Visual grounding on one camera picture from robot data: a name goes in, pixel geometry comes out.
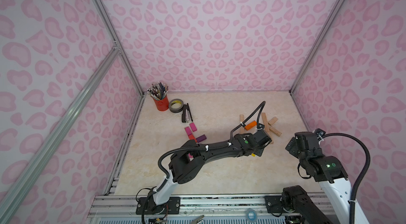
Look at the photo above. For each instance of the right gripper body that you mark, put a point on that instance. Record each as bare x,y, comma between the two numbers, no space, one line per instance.
292,145

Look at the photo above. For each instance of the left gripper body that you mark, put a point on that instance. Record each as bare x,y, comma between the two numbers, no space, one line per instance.
265,138

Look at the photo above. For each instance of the wooden block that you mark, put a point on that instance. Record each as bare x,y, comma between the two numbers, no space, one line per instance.
272,121
265,121
275,131
270,135
241,129

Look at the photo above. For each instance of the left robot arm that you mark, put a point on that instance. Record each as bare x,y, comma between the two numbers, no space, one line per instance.
182,165

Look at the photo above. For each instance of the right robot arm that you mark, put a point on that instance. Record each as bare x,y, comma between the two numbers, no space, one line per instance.
331,176

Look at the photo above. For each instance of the purple block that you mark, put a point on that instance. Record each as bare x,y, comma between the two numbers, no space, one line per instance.
201,138

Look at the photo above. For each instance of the magenta block upper right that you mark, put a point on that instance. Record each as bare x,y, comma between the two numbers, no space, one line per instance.
193,127

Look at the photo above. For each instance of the magenta block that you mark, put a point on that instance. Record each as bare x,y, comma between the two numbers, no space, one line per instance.
188,130
193,127

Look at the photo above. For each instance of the red block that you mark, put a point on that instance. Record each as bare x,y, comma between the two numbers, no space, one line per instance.
192,137

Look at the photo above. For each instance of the magenta block upper left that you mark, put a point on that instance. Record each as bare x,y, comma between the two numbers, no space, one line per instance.
188,130

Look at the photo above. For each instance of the black stapler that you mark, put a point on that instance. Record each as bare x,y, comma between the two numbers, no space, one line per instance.
186,114

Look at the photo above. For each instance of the black tape roll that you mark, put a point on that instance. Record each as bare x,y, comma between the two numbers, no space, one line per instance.
176,105

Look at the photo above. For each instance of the red pencil cup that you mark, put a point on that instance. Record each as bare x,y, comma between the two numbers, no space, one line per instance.
162,105

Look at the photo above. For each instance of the bundle of coloured pencils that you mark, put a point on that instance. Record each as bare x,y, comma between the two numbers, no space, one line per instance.
158,91

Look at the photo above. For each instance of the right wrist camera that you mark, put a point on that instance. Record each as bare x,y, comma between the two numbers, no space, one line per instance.
319,133

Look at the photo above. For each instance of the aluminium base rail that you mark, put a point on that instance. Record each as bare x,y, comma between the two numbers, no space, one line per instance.
246,208

